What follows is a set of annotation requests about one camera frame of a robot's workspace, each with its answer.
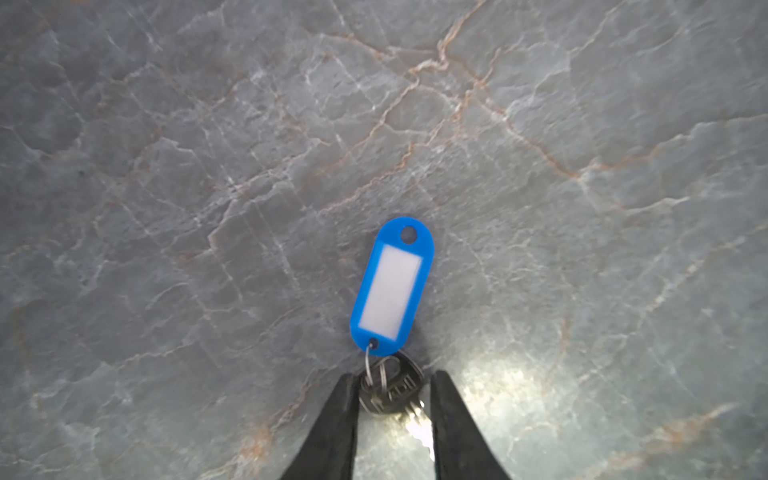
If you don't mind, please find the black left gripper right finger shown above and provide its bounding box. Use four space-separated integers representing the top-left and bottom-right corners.
430 370 511 480

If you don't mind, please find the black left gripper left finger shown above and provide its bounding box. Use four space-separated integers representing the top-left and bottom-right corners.
281 373 360 480

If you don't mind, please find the blue key tag with key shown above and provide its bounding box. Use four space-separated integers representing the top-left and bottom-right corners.
350 217 435 415

